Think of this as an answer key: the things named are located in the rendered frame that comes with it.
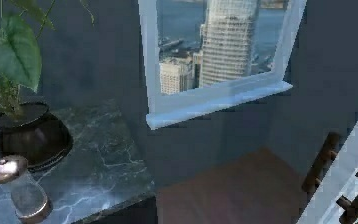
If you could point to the white framed window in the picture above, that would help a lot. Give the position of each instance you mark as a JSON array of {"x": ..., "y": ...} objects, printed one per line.
[{"x": 217, "y": 96}]

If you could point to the dark marble top counter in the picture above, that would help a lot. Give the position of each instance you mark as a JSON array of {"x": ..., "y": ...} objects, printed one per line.
[{"x": 97, "y": 166}]

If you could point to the green house plant black pot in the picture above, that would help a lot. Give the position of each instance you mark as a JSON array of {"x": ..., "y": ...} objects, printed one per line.
[{"x": 33, "y": 136}]

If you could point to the clear glass shaker metal cap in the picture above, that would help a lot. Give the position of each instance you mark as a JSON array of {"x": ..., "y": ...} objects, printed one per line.
[{"x": 27, "y": 193}]

